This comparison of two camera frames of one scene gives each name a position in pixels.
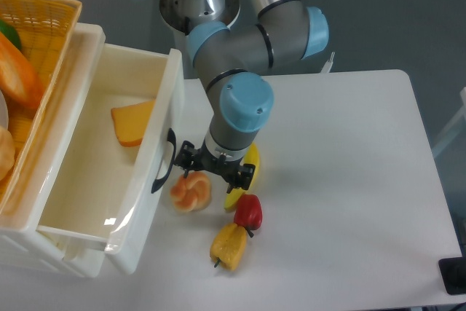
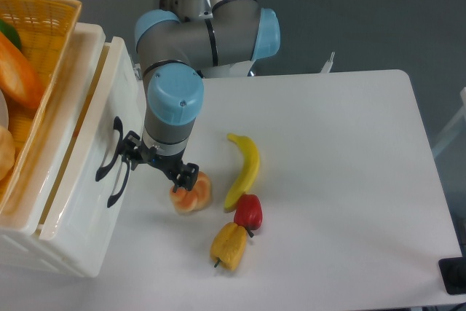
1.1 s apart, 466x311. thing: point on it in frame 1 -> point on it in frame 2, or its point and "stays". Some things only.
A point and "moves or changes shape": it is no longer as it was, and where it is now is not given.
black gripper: (226, 169) -> (172, 164)
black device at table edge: (453, 272) stays
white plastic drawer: (115, 176) moves or changes shape
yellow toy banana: (252, 157) stays
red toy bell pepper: (248, 213) stays
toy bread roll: (192, 193) stays
